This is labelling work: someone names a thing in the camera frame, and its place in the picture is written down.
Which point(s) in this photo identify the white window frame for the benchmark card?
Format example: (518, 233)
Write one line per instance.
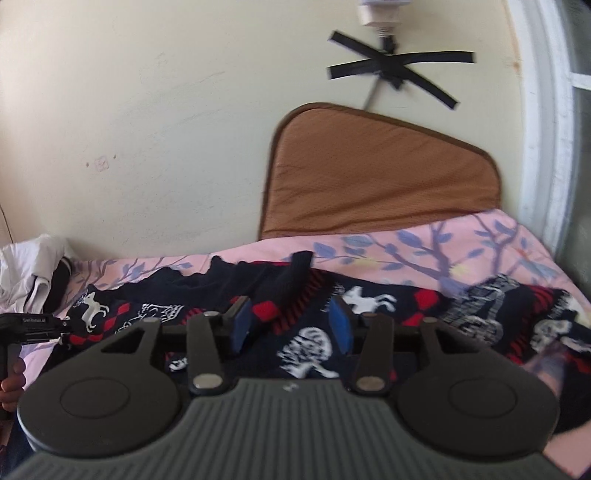
(548, 82)

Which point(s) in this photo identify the person's left hand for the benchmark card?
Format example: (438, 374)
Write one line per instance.
(12, 387)

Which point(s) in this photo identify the white wall power adapter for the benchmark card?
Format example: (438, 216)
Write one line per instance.
(381, 15)

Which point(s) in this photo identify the black red patterned knit garment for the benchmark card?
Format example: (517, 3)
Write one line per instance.
(290, 333)

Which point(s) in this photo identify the white folded garment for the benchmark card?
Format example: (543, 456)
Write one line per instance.
(26, 271)

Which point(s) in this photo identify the brown mesh cushion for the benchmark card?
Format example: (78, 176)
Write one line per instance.
(339, 170)

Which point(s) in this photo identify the black tape cross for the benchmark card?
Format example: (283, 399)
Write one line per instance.
(394, 68)

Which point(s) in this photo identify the pink floral bed sheet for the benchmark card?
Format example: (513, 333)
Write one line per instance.
(443, 256)

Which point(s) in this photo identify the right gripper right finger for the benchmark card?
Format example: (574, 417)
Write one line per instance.
(347, 326)

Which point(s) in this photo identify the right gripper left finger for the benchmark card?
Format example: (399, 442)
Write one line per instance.
(237, 321)

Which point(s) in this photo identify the black folded garment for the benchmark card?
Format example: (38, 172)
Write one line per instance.
(58, 286)

